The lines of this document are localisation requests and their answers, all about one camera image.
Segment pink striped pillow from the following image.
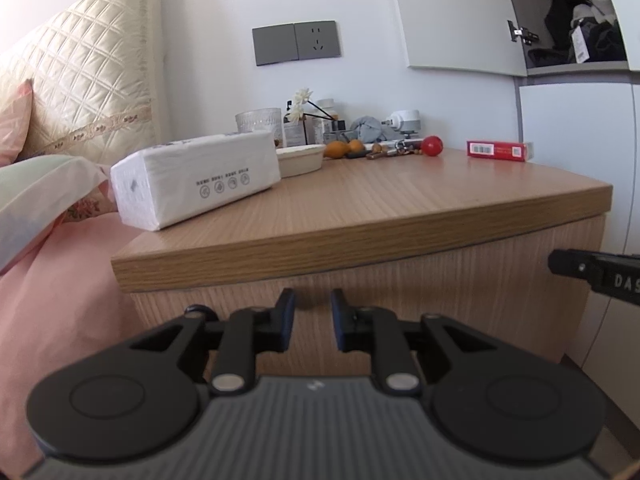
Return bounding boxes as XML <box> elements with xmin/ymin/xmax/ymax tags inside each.
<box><xmin>0</xmin><ymin>78</ymin><xmax>35</xmax><ymax>167</ymax></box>

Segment white tissue pack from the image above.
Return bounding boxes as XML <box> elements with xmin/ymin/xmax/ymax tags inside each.
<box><xmin>109</xmin><ymin>130</ymin><xmax>282</xmax><ymax>232</ymax></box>

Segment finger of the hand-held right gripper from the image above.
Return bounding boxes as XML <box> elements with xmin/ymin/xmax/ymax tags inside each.
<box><xmin>547</xmin><ymin>247</ymin><xmax>594</xmax><ymax>286</ymax></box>

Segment grey crumpled cloth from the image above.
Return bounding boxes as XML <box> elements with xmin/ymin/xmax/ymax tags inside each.
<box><xmin>349</xmin><ymin>115</ymin><xmax>397</xmax><ymax>143</ymax></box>

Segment cream quilted headboard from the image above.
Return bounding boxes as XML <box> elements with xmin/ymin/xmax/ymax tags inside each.
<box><xmin>0</xmin><ymin>0</ymin><xmax>164</xmax><ymax>167</ymax></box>

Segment dark bottle with white label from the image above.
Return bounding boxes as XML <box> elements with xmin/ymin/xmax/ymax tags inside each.
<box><xmin>283</xmin><ymin>101</ymin><xmax>307</xmax><ymax>149</ymax></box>

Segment dark clothes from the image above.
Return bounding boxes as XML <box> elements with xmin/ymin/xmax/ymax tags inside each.
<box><xmin>524</xmin><ymin>0</ymin><xmax>629</xmax><ymax>69</ymax></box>

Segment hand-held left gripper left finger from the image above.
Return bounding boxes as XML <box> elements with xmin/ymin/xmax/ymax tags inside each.
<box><xmin>130</xmin><ymin>287</ymin><xmax>297</xmax><ymax>394</ymax></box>

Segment white plug adapter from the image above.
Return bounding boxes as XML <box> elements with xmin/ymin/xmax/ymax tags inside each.
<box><xmin>382</xmin><ymin>108</ymin><xmax>421</xmax><ymax>139</ymax></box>

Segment key bunch with wooden beads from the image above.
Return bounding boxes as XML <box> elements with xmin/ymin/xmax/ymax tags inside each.
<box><xmin>366</xmin><ymin>140</ymin><xmax>424</xmax><ymax>161</ymax></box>

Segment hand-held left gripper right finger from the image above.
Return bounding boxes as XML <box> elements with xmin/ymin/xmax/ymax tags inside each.
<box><xmin>330</xmin><ymin>287</ymin><xmax>501</xmax><ymax>394</ymax></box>

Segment white clothing tag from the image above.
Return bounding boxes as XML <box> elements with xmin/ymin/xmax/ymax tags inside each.
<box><xmin>569</xmin><ymin>27</ymin><xmax>589</xmax><ymax>64</ymax></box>

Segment white wardrobe door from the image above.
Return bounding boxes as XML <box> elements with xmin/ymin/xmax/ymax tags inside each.
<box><xmin>384</xmin><ymin>0</ymin><xmax>529</xmax><ymax>79</ymax></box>

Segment white wardrobe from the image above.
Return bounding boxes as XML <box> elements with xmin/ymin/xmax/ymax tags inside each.
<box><xmin>497</xmin><ymin>0</ymin><xmax>640</xmax><ymax>401</ymax></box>

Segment metal door hinge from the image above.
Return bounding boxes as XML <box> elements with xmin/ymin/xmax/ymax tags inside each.
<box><xmin>507</xmin><ymin>19</ymin><xmax>541</xmax><ymax>46</ymax></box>

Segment wooden nightstand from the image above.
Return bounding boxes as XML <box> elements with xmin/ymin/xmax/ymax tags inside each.
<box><xmin>110</xmin><ymin>147</ymin><xmax>614</xmax><ymax>397</ymax></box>

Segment grey wall switch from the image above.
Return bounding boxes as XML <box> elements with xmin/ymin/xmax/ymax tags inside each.
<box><xmin>251</xmin><ymin>23</ymin><xmax>297</xmax><ymax>67</ymax></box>

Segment pink bed sheet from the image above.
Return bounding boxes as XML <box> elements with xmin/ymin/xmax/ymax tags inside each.
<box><xmin>0</xmin><ymin>180</ymin><xmax>151</xmax><ymax>472</ymax></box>

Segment cream shallow bowl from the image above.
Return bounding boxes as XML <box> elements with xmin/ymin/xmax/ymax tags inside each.
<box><xmin>275</xmin><ymin>143</ymin><xmax>327</xmax><ymax>179</ymax></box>

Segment ribbed glass cup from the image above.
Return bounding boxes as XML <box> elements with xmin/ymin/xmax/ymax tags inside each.
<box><xmin>235</xmin><ymin>107</ymin><xmax>283</xmax><ymax>137</ymax></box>

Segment wooden nightstand drawer with lock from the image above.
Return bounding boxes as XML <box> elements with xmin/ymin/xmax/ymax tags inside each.
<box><xmin>130</xmin><ymin>214</ymin><xmax>607</xmax><ymax>378</ymax></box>

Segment pastel green striped pillow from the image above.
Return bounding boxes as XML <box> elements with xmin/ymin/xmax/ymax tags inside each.
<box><xmin>0</xmin><ymin>154</ymin><xmax>114</xmax><ymax>277</ymax></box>

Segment red cardboard box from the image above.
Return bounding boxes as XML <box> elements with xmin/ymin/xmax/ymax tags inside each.
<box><xmin>466</xmin><ymin>140</ymin><xmax>534</xmax><ymax>163</ymax></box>

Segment white artificial flower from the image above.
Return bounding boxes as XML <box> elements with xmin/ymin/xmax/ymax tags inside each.
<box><xmin>291</xmin><ymin>87</ymin><xmax>342</xmax><ymax>124</ymax></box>

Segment grey wall socket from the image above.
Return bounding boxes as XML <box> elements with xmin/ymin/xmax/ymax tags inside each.
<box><xmin>293</xmin><ymin>19</ymin><xmax>344</xmax><ymax>61</ymax></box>

